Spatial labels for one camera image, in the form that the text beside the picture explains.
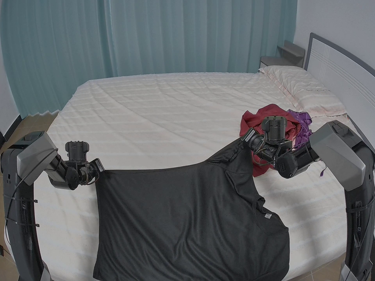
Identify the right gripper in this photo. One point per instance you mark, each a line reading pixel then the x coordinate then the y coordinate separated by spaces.
pixel 256 140

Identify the bed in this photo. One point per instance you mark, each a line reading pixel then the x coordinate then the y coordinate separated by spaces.
pixel 161 121

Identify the black T-shirt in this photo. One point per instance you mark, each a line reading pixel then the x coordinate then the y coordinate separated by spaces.
pixel 181 221

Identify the cream pillow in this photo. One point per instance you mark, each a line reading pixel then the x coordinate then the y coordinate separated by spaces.
pixel 304 89

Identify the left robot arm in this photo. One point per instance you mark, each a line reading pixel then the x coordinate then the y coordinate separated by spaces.
pixel 38 157

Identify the dark red garment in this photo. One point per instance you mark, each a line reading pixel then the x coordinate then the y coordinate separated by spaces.
pixel 252 118

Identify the grey bedside table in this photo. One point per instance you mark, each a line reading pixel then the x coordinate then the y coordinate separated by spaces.
pixel 281 60

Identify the blue-green curtain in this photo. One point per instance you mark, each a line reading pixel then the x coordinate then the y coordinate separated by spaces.
pixel 146 25

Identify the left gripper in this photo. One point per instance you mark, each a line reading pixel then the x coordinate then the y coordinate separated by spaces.
pixel 92 170

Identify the purple garment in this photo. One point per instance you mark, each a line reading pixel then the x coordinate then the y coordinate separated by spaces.
pixel 303 120

